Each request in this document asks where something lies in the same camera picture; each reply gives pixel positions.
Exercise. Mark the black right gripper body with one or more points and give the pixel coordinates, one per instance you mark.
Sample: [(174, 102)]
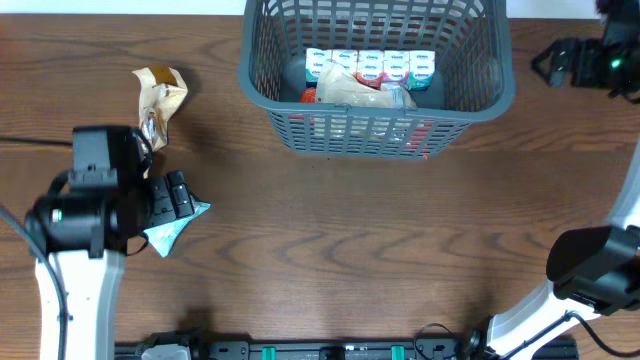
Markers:
[(607, 70)]

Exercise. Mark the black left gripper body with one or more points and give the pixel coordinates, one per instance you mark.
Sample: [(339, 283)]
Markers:
[(140, 192)]

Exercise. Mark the multicolour tissue pack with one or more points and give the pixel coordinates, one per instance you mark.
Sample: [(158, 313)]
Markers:
[(413, 69)]

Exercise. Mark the orange spaghetti packet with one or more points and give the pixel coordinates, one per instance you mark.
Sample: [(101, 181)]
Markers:
[(307, 96)]

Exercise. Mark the beige paper pouch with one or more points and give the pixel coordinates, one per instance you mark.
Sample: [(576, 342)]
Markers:
[(337, 86)]

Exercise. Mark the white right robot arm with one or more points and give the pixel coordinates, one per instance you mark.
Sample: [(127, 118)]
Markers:
[(590, 272)]

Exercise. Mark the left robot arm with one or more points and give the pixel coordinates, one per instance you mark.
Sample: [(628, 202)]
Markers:
[(81, 227)]

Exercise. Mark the teal snack packet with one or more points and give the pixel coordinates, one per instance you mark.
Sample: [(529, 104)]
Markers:
[(163, 237)]

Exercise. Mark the grey plastic basket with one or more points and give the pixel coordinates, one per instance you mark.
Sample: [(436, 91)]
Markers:
[(473, 80)]

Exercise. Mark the crumpled beige snack bag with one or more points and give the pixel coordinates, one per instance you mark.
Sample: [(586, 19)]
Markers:
[(162, 92)]

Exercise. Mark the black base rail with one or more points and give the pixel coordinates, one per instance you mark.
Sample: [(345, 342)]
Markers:
[(202, 348)]

